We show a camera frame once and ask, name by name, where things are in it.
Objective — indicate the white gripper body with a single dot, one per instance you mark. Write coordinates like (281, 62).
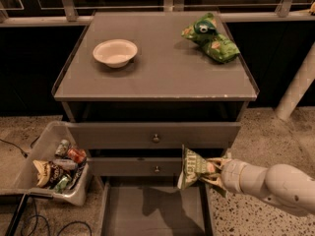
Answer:
(231, 176)

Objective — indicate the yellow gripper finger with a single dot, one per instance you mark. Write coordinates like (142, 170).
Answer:
(216, 184)
(218, 162)

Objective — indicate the green jalapeno chip bag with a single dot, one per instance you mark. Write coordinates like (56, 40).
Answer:
(194, 167)

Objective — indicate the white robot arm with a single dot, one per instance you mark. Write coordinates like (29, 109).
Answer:
(282, 186)

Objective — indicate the grey bottom drawer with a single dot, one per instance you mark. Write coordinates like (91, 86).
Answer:
(154, 206)

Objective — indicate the grey drawer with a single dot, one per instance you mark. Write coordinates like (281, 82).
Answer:
(154, 206)
(155, 135)
(135, 166)

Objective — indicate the grey drawer cabinet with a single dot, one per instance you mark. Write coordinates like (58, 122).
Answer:
(169, 80)

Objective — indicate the grey middle drawer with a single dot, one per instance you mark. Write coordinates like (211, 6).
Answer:
(135, 166)

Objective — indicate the grey top drawer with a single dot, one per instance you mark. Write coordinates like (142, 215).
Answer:
(155, 135)

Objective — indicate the green chip bag on counter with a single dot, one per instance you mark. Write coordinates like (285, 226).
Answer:
(217, 46)

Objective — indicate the brown snack bag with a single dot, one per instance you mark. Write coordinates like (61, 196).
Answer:
(48, 173)

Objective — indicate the orange soda can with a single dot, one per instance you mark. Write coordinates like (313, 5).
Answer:
(77, 155)

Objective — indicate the white paper bowl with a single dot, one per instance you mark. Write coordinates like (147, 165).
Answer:
(115, 53)

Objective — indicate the green soda can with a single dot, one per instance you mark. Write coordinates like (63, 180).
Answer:
(62, 148)

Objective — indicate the green snack packet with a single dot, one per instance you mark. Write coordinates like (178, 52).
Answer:
(62, 184)

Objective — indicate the clear plastic bin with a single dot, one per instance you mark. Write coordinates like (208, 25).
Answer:
(44, 149)

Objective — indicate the white diagonal post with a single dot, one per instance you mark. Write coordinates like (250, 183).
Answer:
(299, 85)

